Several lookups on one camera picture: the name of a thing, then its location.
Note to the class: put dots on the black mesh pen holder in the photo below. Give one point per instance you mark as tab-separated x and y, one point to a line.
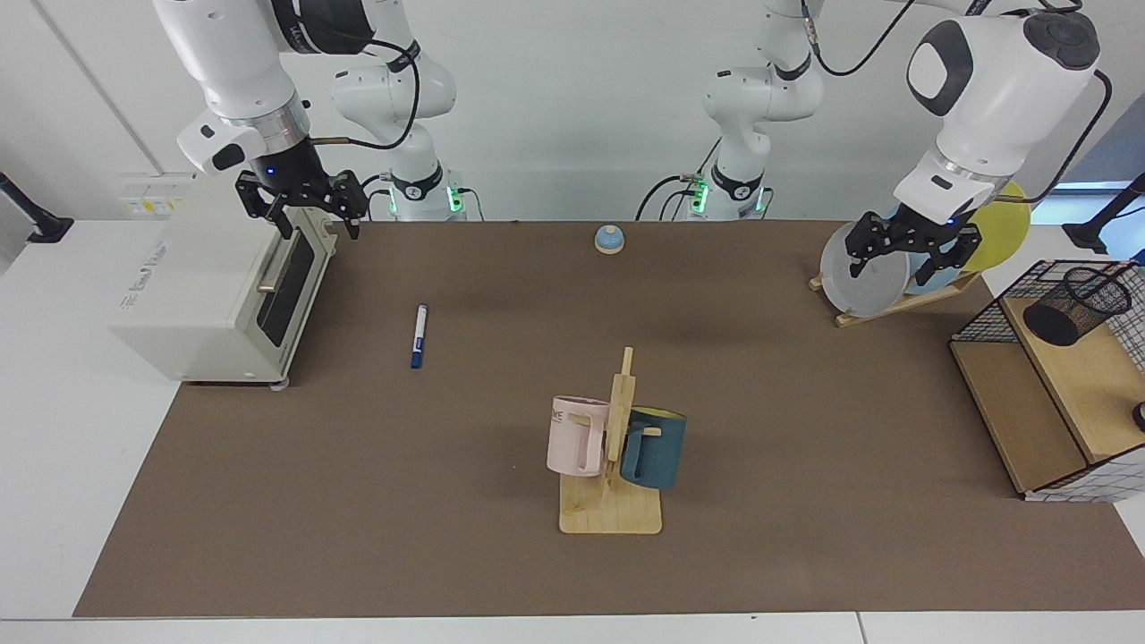
1082	304

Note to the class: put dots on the wooden plate rack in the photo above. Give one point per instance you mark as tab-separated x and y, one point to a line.
894	309

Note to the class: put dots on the light blue plate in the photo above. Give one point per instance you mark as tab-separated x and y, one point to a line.
935	282

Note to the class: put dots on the pale toaster oven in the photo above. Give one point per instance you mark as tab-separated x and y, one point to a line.
201	295

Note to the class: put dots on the yellow plate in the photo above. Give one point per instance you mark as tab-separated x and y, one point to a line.
1006	228

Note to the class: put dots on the wooden cup stand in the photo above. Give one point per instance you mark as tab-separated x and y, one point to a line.
613	514

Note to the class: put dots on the blue and white marker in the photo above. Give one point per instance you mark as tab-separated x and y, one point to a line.
419	333

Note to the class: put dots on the brown table cloth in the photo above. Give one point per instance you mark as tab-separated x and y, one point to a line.
447	501

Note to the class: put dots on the pink cup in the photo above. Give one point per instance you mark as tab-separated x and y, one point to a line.
572	438

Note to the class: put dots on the grey plate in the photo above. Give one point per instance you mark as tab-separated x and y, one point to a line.
863	291

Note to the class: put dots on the teal cup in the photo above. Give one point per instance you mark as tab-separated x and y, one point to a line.
660	452

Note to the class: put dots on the small blue round bell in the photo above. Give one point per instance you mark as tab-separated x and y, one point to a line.
609	240

